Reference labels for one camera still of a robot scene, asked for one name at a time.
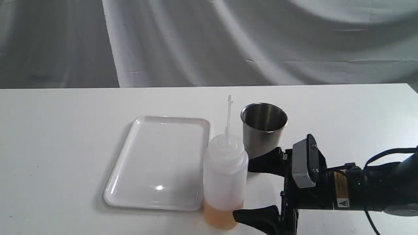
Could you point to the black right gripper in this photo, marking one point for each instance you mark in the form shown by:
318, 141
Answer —
318, 197

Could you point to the translucent squeeze bottle amber liquid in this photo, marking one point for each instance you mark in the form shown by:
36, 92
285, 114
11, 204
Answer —
225, 167

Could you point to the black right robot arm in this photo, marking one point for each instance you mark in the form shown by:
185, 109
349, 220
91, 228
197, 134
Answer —
387, 183

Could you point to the stainless steel cup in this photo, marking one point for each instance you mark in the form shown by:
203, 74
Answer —
263, 124

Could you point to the white rectangular plastic tray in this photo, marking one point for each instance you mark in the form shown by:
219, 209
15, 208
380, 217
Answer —
159, 166

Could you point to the grey fabric backdrop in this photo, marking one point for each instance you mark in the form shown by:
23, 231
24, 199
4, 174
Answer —
168, 43

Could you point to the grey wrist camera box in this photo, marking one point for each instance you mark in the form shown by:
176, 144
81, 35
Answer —
306, 167

